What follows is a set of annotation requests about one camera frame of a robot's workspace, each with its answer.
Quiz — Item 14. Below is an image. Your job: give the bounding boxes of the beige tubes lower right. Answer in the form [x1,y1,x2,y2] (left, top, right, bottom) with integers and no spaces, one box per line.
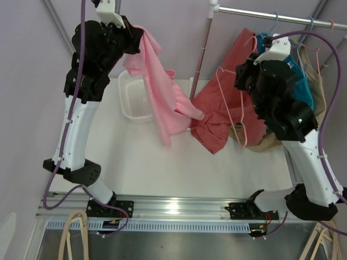
[299,223,343,260]

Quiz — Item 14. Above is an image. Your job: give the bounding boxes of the red t shirt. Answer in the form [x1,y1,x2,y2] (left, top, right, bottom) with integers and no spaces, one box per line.
[191,28,267,154]

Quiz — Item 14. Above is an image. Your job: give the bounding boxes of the pink hanger at rail end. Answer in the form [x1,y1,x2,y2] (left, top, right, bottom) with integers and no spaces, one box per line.
[302,19,335,77]

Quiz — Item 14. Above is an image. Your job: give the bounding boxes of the white slotted cable duct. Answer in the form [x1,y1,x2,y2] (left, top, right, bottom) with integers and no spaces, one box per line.
[46,220,251,233]

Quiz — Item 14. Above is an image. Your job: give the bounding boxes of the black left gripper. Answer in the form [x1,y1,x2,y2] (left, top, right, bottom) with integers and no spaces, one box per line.
[99,15,143,74]

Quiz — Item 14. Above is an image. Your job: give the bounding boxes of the metal clothes rack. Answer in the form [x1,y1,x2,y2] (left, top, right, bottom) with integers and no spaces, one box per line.
[189,1,346,99]

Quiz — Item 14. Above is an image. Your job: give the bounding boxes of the beige tubes lower left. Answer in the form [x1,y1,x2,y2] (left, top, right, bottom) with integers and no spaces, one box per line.
[58,210,89,260]

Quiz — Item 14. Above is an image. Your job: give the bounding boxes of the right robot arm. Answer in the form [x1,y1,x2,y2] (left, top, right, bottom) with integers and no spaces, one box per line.
[235,53,346,222]

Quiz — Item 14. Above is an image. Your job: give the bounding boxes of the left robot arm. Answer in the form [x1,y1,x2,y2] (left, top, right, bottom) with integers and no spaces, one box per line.
[43,16,144,217]

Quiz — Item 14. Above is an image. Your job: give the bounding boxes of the teal t shirt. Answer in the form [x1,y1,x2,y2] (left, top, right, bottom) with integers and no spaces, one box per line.
[256,33,314,110]

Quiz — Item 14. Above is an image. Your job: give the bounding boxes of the white perforated plastic basket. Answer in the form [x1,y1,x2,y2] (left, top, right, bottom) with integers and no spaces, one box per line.
[118,70,153,123]

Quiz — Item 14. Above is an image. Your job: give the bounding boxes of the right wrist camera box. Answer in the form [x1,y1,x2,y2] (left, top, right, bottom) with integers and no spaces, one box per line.
[254,34,291,65]

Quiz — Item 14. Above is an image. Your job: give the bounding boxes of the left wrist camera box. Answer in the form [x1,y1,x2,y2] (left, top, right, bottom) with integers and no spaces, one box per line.
[92,0,125,29]

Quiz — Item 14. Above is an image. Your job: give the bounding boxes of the pink wire hanger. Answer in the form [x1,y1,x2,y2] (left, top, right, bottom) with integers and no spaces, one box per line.
[216,35,258,148]

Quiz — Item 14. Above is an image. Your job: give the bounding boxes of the beige t shirt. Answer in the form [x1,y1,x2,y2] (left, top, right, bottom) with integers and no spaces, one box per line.
[246,40,326,153]

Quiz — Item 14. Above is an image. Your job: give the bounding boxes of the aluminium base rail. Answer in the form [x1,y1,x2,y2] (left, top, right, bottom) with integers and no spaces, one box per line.
[35,192,326,224]

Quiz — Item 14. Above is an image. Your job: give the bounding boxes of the pink t shirt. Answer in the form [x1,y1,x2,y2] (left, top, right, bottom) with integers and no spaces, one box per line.
[123,25,204,146]

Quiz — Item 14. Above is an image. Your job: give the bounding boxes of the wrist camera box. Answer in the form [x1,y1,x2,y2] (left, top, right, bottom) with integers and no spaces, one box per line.
[92,0,125,29]
[254,34,291,65]

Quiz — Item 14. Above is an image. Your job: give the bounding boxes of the beige tubes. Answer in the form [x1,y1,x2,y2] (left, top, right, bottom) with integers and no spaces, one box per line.
[58,210,89,260]
[299,223,343,260]

